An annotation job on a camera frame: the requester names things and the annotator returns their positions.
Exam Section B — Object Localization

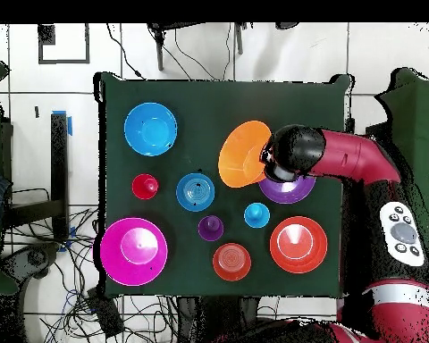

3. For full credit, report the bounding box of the large orange bowl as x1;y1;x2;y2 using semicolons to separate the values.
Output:
217;120;273;189

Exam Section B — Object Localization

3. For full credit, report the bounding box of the small blue bowl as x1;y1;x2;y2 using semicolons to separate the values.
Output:
175;172;216;213

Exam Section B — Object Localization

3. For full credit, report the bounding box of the purple cup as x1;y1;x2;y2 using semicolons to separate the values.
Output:
197;214;225;242

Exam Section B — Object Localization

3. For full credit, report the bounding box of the blue cup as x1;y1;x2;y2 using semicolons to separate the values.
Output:
243;202;272;230

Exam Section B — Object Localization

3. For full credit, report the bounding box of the wide purple bowl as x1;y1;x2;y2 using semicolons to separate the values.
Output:
257;174;317;205

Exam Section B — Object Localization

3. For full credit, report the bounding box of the red cup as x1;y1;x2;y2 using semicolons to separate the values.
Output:
130;173;161;201

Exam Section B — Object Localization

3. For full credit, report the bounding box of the small red-orange bowl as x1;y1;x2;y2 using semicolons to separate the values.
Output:
212;242;252;282

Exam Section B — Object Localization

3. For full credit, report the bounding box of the large blue bowl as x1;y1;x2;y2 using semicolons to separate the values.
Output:
123;102;179;157

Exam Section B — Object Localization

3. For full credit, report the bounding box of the wide red-orange bowl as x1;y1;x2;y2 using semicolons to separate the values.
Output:
269;215;329;275

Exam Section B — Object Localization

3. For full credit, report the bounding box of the dark green table cloth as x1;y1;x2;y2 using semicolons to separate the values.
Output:
92;71;351;298

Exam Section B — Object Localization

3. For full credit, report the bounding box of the large pink bowl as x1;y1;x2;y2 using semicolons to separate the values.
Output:
99;216;169;288

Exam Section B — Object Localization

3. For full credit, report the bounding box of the black metal stand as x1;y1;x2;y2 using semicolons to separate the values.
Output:
3;112;71;244

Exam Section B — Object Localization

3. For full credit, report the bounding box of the black power strip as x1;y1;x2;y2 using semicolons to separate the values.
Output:
86;288;125;339

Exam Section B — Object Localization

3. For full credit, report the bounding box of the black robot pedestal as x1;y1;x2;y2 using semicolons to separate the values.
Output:
176;295;262;343

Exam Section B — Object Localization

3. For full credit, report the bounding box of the black camera tripod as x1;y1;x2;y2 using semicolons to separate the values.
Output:
146;22;249;71

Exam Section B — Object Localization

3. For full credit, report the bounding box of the cable bundle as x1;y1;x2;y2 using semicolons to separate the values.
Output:
6;206;180;343

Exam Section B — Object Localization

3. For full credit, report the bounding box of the grey square floor frame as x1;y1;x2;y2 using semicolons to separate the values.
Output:
38;23;91;65

